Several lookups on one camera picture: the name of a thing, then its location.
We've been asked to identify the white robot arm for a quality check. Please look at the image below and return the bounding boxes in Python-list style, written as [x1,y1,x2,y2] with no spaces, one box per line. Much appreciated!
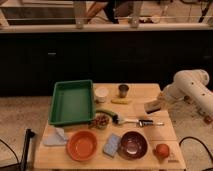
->
[160,69,213,117]

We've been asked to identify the white paper cup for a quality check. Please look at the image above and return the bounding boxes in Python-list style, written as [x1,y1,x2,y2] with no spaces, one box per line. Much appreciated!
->
[95,87,109,103]

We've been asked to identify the yellow banana piece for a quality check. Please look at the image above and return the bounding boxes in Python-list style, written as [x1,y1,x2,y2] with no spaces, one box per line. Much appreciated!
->
[111,99,131,105]

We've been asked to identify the green cucumber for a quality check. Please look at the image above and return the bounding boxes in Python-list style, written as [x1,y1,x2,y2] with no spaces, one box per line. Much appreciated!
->
[96,109,118,124]

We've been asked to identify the dark brown bowl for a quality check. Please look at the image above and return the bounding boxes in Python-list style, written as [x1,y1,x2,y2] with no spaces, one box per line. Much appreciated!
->
[118,131,148,160]

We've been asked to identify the bowl of nuts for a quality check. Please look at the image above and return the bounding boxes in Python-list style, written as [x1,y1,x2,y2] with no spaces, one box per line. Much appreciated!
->
[90,114,109,130]

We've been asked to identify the blue sponge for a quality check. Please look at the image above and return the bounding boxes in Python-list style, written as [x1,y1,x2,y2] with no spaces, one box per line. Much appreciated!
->
[103,134,121,157]

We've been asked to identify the green plastic tray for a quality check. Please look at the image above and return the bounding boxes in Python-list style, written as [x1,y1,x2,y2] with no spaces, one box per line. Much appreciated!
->
[49,80,95,126]

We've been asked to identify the orange plastic bowl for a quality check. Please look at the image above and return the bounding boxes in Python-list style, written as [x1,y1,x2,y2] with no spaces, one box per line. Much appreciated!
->
[66,130,97,162]

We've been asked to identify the grey folded cloth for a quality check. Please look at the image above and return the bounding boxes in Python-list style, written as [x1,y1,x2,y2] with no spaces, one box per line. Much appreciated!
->
[43,128,68,146]

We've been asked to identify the black cable right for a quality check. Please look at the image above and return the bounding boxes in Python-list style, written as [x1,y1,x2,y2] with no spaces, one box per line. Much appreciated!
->
[178,135,213,171]

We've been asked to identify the black stand post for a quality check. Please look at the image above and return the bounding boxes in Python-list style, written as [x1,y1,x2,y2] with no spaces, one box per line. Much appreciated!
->
[20,129,35,171]

